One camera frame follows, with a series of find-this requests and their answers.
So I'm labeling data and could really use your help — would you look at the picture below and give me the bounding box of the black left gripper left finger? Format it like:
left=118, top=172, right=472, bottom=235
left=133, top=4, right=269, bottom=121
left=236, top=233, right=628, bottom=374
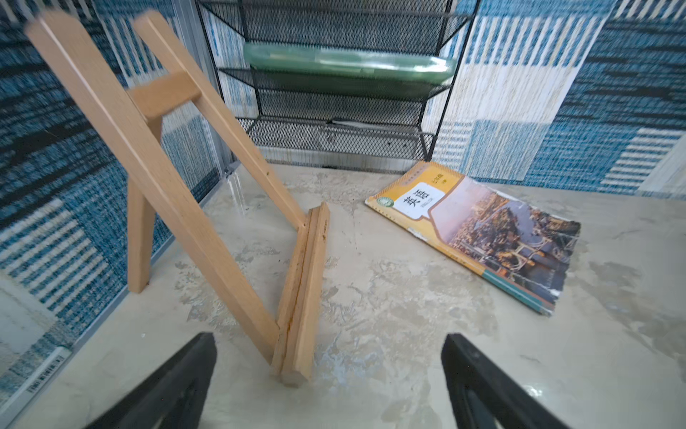
left=88, top=332, right=217, bottom=428

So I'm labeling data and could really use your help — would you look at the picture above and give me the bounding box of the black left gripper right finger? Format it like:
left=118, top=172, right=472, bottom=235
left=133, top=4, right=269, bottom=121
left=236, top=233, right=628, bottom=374
left=441, top=334, right=567, bottom=429

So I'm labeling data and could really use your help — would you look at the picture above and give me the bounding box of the yellow English textbook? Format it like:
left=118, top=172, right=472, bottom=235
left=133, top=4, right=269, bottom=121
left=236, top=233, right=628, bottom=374
left=366, top=162, right=582, bottom=316

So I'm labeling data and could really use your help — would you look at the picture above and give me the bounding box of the wooden tabletop easel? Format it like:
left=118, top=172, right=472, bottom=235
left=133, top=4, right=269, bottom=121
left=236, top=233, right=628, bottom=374
left=25, top=9, right=330, bottom=386

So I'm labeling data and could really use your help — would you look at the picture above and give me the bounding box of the green flat case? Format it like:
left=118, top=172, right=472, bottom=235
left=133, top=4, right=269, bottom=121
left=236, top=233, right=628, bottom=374
left=243, top=43, right=457, bottom=85

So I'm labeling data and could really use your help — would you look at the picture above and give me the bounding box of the black mesh shelf rack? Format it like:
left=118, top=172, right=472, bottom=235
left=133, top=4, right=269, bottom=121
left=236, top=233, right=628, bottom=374
left=196, top=1, right=481, bottom=164

